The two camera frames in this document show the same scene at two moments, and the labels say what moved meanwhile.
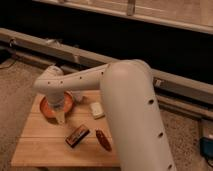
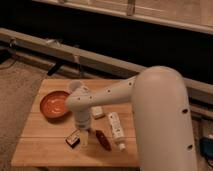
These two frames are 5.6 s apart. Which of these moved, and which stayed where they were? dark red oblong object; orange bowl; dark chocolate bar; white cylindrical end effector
Moved: white cylindrical end effector
Stayed: orange bowl; dark red oblong object; dark chocolate bar
